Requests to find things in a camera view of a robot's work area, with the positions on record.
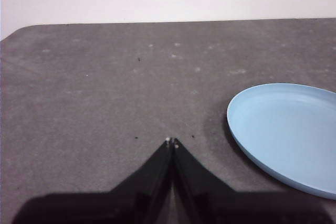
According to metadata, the light blue round plate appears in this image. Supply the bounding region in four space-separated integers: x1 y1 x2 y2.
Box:
226 82 336 200

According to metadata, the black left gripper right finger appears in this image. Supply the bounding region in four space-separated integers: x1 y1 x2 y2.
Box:
161 137 329 224

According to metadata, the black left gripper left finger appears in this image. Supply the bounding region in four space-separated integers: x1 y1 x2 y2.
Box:
12 136 173 224

